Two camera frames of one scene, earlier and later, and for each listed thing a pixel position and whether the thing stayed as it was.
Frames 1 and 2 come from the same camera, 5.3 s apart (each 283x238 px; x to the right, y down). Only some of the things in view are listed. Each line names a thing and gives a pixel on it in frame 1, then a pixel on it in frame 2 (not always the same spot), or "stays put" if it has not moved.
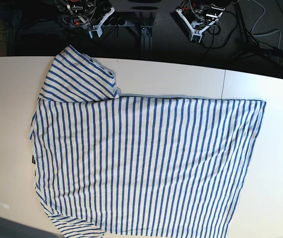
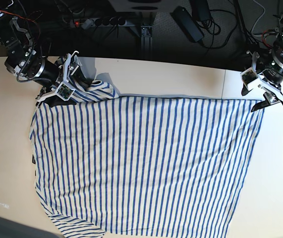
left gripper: x=95 y=24 -> x=67 y=65
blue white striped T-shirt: x=139 y=167 stays put
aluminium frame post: x=146 y=43 stays put
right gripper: x=200 y=20 -> x=263 y=81
